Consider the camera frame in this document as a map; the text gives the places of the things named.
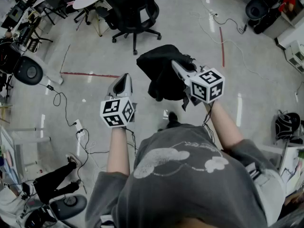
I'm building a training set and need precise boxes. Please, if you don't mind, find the black jacket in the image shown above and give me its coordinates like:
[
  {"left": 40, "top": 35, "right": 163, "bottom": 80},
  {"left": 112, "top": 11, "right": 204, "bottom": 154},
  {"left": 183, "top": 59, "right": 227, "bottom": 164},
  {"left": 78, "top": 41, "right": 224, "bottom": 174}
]
[{"left": 136, "top": 44, "right": 198, "bottom": 111}]

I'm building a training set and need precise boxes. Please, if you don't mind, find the angled red floor tape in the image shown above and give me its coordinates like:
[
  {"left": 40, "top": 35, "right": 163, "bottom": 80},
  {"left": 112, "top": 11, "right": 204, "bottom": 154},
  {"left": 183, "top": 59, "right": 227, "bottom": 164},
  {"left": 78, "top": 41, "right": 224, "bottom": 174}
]
[{"left": 60, "top": 44, "right": 121, "bottom": 79}]

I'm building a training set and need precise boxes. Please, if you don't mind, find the grey metal-legged chair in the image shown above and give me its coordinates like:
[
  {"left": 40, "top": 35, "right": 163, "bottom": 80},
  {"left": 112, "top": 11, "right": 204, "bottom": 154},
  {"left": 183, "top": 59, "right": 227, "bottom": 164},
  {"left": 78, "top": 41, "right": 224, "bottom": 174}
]
[{"left": 42, "top": 0, "right": 69, "bottom": 26}]

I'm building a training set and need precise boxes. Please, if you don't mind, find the person's left forearm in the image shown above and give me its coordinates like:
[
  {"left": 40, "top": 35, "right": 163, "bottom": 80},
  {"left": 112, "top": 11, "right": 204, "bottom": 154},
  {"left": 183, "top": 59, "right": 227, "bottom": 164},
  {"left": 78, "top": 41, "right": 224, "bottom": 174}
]
[{"left": 106, "top": 126, "right": 131, "bottom": 175}]

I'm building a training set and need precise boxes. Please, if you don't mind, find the long white floor cable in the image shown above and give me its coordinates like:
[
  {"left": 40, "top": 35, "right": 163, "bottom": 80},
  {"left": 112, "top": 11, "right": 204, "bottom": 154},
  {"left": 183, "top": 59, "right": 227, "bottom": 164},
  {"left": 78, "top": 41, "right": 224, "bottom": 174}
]
[{"left": 190, "top": 0, "right": 280, "bottom": 83}]

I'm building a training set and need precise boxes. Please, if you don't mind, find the black backpack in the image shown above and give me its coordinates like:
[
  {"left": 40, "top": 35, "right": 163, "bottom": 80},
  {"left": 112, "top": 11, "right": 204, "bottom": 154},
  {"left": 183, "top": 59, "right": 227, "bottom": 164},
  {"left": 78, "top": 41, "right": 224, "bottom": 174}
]
[{"left": 275, "top": 110, "right": 301, "bottom": 142}]

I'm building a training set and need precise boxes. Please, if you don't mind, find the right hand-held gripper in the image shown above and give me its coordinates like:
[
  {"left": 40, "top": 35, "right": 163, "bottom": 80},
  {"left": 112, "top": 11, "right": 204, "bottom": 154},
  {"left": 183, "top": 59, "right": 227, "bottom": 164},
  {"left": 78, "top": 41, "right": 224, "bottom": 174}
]
[{"left": 171, "top": 60, "right": 225, "bottom": 106}]

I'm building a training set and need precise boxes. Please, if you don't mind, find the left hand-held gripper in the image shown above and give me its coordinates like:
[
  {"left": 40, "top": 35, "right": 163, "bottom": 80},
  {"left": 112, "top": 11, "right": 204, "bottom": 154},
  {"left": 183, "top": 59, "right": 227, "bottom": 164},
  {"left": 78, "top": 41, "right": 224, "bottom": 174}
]
[{"left": 100, "top": 73, "right": 138, "bottom": 128}]

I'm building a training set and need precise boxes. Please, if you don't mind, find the red floor tape strip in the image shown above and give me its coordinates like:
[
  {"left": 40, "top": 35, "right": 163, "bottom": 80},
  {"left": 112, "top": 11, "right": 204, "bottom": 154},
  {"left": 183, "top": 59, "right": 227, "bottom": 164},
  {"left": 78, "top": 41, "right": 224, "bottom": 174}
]
[{"left": 218, "top": 27, "right": 225, "bottom": 67}]

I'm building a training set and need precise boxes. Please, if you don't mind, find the black power adapter cable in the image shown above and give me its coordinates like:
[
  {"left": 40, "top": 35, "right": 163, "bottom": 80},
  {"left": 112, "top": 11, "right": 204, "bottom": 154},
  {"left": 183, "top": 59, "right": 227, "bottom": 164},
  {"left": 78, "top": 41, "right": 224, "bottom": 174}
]
[{"left": 39, "top": 83, "right": 78, "bottom": 128}]

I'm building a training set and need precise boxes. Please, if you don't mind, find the white workbench with equipment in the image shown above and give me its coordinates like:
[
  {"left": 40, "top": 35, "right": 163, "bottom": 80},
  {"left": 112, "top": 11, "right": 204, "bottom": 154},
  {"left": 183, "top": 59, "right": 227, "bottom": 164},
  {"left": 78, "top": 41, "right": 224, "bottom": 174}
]
[{"left": 0, "top": 0, "right": 54, "bottom": 57}]

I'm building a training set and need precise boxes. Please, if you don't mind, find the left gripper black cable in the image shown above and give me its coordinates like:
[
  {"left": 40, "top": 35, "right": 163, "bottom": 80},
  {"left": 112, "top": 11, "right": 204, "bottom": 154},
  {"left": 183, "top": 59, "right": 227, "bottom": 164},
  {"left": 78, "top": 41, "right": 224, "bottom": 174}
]
[{"left": 123, "top": 126, "right": 139, "bottom": 157}]

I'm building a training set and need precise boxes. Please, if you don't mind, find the white shelf unit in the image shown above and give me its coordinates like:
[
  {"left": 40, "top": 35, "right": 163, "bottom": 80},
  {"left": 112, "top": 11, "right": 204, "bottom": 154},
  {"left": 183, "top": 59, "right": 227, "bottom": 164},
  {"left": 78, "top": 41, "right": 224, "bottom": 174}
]
[{"left": 284, "top": 40, "right": 304, "bottom": 74}]

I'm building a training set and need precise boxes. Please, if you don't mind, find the black oval stool seat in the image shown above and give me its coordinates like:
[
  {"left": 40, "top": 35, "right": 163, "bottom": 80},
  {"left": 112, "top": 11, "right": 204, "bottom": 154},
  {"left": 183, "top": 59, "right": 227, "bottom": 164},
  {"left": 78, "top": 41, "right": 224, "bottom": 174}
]
[
  {"left": 48, "top": 193, "right": 88, "bottom": 221},
  {"left": 245, "top": 0, "right": 268, "bottom": 19},
  {"left": 13, "top": 56, "right": 44, "bottom": 86}
]

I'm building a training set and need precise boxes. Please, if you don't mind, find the white desk frame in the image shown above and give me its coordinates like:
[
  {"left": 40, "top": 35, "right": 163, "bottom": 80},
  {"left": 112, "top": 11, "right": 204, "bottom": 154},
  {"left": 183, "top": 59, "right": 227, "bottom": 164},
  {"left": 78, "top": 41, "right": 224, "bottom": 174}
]
[{"left": 0, "top": 126, "right": 52, "bottom": 175}]

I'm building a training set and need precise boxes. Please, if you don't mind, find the person's black shoe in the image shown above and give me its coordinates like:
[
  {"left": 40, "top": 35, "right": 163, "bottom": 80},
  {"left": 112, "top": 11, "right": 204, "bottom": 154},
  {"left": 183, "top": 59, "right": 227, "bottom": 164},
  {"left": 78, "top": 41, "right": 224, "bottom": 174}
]
[{"left": 165, "top": 112, "right": 179, "bottom": 129}]

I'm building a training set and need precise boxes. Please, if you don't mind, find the person's grey printed t-shirt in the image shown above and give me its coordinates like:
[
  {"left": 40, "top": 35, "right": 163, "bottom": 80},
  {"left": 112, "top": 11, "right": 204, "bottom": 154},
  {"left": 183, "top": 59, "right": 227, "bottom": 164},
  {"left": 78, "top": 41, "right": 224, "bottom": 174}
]
[{"left": 85, "top": 123, "right": 285, "bottom": 228}]

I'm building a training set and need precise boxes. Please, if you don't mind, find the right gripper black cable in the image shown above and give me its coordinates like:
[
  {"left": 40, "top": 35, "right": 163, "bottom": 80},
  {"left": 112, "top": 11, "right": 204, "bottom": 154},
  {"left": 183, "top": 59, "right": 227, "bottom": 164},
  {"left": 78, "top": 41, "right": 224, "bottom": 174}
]
[{"left": 201, "top": 101, "right": 216, "bottom": 143}]

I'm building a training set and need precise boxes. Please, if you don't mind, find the wooden frame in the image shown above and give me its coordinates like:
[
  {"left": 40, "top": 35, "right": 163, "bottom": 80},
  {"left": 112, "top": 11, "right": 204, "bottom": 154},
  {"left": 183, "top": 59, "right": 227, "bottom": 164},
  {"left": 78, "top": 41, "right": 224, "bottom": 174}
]
[{"left": 0, "top": 103, "right": 13, "bottom": 124}]

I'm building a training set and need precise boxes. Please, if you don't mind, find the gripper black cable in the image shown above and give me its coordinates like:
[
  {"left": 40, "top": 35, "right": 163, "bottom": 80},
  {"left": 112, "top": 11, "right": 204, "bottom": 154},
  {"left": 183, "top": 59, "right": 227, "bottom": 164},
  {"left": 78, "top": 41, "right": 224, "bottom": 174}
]
[
  {"left": 123, "top": 126, "right": 139, "bottom": 157},
  {"left": 201, "top": 101, "right": 216, "bottom": 143}
]

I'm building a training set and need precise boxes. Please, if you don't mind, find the black cable with plug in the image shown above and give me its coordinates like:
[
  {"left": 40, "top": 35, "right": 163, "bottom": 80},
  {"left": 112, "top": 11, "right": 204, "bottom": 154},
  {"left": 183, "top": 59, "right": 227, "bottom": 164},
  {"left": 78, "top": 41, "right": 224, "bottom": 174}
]
[{"left": 212, "top": 13, "right": 248, "bottom": 35}]

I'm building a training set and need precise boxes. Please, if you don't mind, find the person's right forearm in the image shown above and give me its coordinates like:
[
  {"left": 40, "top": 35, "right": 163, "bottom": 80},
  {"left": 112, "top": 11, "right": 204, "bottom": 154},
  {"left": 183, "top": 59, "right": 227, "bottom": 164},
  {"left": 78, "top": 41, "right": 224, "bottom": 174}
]
[{"left": 210, "top": 100, "right": 245, "bottom": 151}]

